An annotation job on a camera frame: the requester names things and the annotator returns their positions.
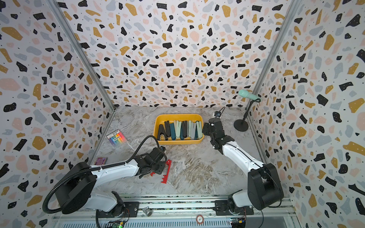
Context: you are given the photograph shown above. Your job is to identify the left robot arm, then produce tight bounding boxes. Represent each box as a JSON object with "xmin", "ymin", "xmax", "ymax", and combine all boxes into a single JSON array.
[{"xmin": 42, "ymin": 146, "xmax": 167, "ymax": 217}]

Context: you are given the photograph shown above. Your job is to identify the yellow plastic storage box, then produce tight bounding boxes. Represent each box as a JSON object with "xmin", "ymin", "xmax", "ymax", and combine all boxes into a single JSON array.
[{"xmin": 154, "ymin": 114, "xmax": 204, "ymax": 145}]

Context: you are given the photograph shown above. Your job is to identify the coloured marker pack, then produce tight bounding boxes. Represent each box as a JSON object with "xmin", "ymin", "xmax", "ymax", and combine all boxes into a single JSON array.
[{"xmin": 106, "ymin": 130, "xmax": 127, "ymax": 147}]

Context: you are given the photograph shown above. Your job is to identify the silver round knob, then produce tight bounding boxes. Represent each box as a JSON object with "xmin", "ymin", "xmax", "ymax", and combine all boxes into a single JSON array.
[{"xmin": 142, "ymin": 207, "xmax": 153, "ymax": 217}]

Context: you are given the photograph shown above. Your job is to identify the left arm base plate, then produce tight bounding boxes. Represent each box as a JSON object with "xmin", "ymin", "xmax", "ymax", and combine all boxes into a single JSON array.
[{"xmin": 98, "ymin": 201, "xmax": 140, "ymax": 219}]

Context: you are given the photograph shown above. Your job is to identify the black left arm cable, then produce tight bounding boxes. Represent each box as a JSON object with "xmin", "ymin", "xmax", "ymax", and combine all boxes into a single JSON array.
[{"xmin": 125, "ymin": 135, "xmax": 166, "ymax": 164}]

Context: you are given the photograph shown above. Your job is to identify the small pink card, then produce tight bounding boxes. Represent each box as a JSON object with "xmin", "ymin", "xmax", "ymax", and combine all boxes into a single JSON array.
[{"xmin": 95, "ymin": 157, "xmax": 108, "ymax": 165}]

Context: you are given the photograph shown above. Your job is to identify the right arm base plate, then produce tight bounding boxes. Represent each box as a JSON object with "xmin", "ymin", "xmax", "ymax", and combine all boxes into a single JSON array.
[{"xmin": 213, "ymin": 199, "xmax": 254, "ymax": 216}]

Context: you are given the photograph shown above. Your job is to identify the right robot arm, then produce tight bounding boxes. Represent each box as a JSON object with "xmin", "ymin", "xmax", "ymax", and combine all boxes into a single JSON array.
[{"xmin": 202, "ymin": 117, "xmax": 284, "ymax": 213}]

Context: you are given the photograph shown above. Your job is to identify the teal pliers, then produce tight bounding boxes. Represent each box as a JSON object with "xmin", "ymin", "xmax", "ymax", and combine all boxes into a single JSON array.
[
  {"xmin": 180, "ymin": 124, "xmax": 184, "ymax": 140},
  {"xmin": 170, "ymin": 123, "xmax": 176, "ymax": 140}
]

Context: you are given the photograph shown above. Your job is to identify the black microphone stand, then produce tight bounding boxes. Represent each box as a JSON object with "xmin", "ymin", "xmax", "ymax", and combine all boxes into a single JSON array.
[{"xmin": 234, "ymin": 98, "xmax": 261, "ymax": 132}]

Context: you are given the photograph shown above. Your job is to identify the red pruning pliers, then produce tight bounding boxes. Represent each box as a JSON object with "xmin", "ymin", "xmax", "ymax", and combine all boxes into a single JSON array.
[{"xmin": 161, "ymin": 159, "xmax": 172, "ymax": 184}]

